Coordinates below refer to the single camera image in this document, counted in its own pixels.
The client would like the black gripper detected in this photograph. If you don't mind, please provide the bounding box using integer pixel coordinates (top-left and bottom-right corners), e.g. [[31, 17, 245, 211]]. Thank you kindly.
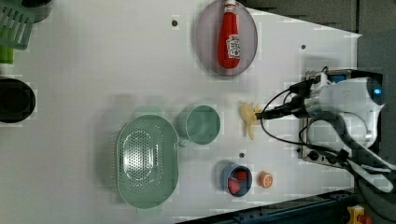
[[255, 79, 314, 119]]

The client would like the yellow plush banana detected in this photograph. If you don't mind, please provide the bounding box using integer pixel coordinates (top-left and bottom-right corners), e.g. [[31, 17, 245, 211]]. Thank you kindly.
[[239, 103, 262, 140]]

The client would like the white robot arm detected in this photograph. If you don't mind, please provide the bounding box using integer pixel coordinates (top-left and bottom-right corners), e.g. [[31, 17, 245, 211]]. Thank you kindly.
[[253, 77, 395, 194]]

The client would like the green mug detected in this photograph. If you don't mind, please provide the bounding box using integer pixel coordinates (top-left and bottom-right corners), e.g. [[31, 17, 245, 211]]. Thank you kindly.
[[177, 105, 221, 147]]

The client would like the orange slice toy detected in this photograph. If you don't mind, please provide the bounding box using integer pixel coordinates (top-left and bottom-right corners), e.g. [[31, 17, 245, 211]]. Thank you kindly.
[[259, 172, 274, 189]]

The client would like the red strawberry toy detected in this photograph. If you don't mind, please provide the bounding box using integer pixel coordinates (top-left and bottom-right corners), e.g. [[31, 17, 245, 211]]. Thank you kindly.
[[233, 170, 248, 181], [228, 178, 241, 195]]

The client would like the blue bowl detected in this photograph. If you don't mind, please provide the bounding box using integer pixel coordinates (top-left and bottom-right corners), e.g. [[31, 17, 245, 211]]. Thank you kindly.
[[219, 163, 253, 197]]

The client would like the red ketchup bottle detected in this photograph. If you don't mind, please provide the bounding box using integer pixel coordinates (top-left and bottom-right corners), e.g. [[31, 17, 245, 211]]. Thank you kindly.
[[218, 0, 241, 69]]

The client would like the grey round plate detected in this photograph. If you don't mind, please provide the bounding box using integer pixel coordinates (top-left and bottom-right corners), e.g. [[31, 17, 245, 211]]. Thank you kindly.
[[194, 0, 258, 76]]

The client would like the green perforated colander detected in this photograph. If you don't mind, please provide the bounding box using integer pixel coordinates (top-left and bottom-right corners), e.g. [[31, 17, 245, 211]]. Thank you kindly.
[[117, 115, 178, 209]]

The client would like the red emergency stop button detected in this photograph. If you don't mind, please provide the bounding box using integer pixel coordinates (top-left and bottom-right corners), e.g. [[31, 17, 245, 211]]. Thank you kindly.
[[347, 205, 373, 224]]

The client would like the black cylindrical container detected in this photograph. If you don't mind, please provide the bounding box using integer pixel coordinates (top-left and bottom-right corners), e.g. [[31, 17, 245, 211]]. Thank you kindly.
[[0, 78, 35, 123]]

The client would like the green bottle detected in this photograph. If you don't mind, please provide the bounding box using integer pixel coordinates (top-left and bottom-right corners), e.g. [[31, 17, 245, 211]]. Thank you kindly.
[[0, 45, 14, 64]]

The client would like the black cable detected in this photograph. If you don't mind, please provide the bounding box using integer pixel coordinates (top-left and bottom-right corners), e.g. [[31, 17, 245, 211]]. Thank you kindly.
[[260, 88, 347, 157]]

